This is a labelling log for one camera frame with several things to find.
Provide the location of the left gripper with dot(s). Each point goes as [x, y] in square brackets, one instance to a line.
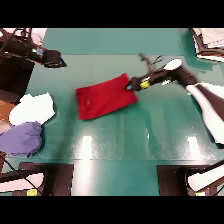
[54, 59]

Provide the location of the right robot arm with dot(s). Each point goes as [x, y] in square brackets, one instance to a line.
[203, 100]

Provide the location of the heap of clothes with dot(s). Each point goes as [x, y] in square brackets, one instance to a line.
[210, 41]

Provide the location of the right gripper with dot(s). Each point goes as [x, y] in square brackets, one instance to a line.
[137, 83]

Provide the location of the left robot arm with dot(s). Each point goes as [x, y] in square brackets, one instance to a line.
[20, 53]

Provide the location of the white garment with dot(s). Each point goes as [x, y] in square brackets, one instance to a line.
[33, 109]

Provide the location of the red T-shirt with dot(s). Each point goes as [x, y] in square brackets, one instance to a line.
[105, 97]

